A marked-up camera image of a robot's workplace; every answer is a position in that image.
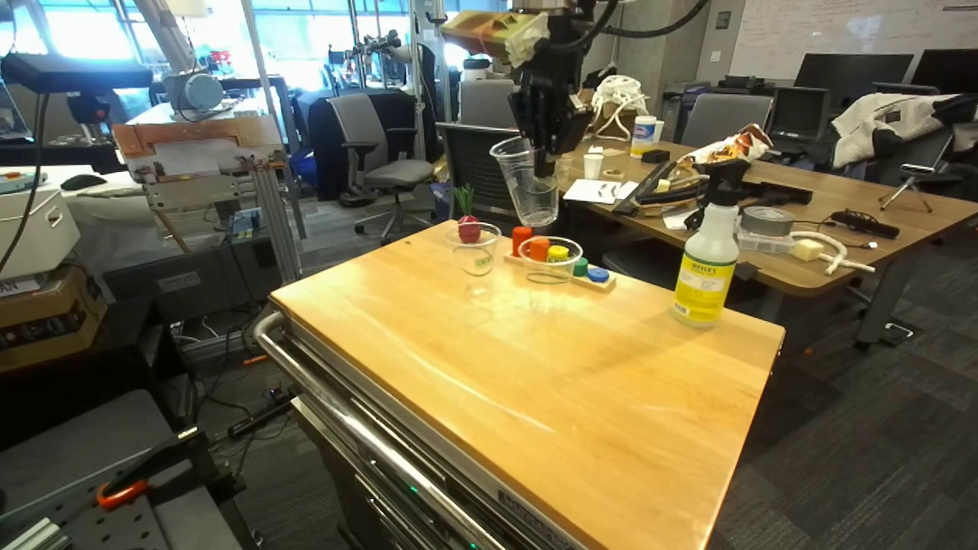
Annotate white paper cup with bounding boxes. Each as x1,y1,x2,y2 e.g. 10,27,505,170
584,149,606,179

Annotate long wooden office table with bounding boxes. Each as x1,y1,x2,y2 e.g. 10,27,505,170
522,118,978,349

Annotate white cloth on chair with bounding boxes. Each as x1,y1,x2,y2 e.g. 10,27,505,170
832,93,973,167

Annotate white yellow spray bottle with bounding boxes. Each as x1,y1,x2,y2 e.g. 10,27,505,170
672,162,749,328

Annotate black monitor right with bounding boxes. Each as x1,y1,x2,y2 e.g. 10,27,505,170
793,53,911,101

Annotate yellow toy block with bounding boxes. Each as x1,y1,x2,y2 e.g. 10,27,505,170
548,246,567,263

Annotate orange toy cup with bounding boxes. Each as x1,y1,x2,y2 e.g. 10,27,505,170
522,237,550,260

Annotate green toy block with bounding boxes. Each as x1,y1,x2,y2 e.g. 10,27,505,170
570,257,588,278

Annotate clear glass bowl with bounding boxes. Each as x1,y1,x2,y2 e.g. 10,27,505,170
515,237,584,269

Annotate grey office chair near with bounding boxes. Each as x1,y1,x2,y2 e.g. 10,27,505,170
436,122,529,226

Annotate steel tool cart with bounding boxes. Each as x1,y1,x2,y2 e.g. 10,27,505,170
257,223,781,550

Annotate white cylindrical container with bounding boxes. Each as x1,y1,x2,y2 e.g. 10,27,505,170
629,117,663,160

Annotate orange handled clamp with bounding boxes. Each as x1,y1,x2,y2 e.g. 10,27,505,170
95,429,207,512

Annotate white printer box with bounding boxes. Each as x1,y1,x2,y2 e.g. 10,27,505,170
0,186,78,282

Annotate white toy tray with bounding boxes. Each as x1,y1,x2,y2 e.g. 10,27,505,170
511,257,617,291

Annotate red toy block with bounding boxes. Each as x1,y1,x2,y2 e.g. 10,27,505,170
511,226,535,257

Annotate wooden equipment stand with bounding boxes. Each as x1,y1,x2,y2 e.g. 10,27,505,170
110,0,307,284

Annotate clear plastic cup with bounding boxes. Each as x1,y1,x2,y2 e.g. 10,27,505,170
451,223,500,278
488,136,560,229

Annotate red apple toy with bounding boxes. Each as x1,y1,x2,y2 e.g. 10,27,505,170
455,214,480,246

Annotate black remote control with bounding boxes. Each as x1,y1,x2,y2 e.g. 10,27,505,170
828,207,897,239

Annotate white power adapter cable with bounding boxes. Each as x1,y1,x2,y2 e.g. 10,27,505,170
784,229,878,278

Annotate grey office chair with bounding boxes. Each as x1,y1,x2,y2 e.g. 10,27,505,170
331,93,435,246
436,122,529,226
682,93,772,146

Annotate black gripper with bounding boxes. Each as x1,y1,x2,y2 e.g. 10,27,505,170
511,41,591,178

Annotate cardboard box left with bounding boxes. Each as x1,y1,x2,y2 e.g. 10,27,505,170
0,266,106,374

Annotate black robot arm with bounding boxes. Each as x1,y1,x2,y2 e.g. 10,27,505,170
505,0,709,178

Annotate grey office chair far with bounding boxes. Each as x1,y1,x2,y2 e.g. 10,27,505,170
682,93,772,146

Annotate blue toy block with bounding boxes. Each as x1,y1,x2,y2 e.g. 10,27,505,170
588,266,608,282

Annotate white paper sheet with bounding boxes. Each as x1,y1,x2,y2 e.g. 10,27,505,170
561,179,639,206

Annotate snack bag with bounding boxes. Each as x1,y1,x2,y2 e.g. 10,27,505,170
685,122,772,165

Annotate grey office chair left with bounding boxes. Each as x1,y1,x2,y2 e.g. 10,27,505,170
331,93,435,246

